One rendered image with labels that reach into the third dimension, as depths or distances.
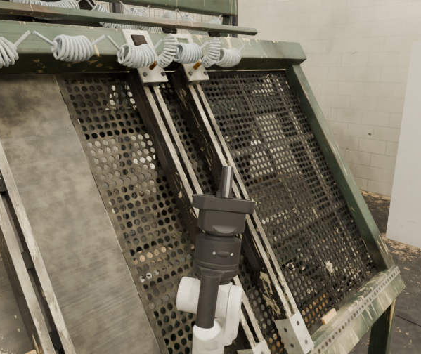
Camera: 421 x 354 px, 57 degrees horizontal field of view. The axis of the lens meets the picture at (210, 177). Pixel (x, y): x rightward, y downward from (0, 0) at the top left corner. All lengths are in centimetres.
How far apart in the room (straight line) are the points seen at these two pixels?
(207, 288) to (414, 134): 381
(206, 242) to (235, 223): 7
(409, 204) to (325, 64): 275
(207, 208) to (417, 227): 395
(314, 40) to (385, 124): 170
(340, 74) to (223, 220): 560
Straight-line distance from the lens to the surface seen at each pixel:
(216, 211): 72
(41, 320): 95
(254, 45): 181
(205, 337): 83
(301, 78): 208
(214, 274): 72
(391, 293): 201
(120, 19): 113
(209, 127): 138
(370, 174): 618
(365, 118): 609
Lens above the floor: 183
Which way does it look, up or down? 16 degrees down
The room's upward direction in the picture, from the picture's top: straight up
